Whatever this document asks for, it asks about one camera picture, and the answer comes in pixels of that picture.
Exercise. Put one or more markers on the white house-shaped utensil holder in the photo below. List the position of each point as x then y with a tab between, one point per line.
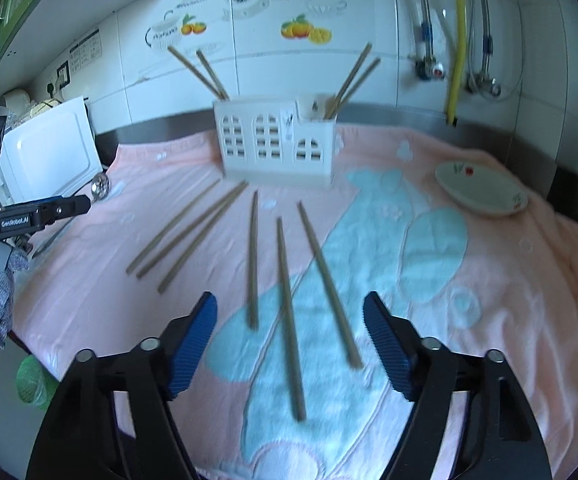
276	140

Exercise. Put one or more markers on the white microwave oven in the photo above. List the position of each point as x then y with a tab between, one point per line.
52	154

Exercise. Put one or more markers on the pink patterned towel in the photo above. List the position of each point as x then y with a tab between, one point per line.
384	225

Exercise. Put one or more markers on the metal water valve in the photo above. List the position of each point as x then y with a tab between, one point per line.
428	68

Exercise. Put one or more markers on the white oval dish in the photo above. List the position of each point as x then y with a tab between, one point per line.
481	189

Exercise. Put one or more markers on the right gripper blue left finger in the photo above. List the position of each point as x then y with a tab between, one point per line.
183	342

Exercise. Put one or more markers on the green plastic basket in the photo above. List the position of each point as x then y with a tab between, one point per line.
34	384

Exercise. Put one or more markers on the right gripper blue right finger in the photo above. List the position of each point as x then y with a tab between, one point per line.
397	344

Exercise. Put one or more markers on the yellow gas pipe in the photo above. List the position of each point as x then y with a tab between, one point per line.
459	62

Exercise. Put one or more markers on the wall power socket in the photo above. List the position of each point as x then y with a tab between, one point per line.
63	75

